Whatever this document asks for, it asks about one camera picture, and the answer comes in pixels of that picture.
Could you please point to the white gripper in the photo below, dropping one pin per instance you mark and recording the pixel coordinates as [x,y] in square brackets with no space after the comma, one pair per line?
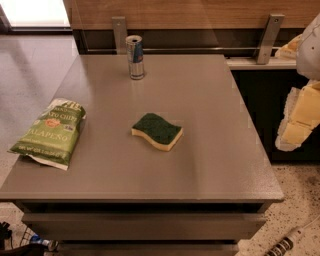
[309,50]

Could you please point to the green and yellow sponge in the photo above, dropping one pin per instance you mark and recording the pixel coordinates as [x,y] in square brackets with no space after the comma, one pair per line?
[157,131]

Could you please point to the white power strip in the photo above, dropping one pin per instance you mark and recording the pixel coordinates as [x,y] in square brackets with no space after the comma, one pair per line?
[287,242]

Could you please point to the silver blue drink can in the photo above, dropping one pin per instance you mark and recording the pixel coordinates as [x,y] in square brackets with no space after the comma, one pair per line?
[135,56]

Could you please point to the grey drawer cabinet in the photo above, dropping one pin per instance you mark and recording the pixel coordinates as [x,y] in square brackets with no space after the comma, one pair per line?
[121,196]

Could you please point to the green jalapeno chips bag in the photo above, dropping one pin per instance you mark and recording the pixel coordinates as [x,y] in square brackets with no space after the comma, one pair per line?
[52,137]

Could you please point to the plastic bottle on floor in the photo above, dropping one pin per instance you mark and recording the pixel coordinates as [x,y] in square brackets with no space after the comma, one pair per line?
[51,245]

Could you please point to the right metal bracket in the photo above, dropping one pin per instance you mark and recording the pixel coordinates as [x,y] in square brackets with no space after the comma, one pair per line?
[268,38]

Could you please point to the metal bracket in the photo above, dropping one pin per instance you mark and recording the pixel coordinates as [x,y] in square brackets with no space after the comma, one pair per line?
[120,33]
[268,38]

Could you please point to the left metal bracket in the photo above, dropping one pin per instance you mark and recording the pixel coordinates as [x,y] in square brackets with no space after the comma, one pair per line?
[120,33]

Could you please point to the wooden wall panel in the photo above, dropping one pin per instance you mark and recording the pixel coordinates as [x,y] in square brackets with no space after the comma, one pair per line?
[189,14]

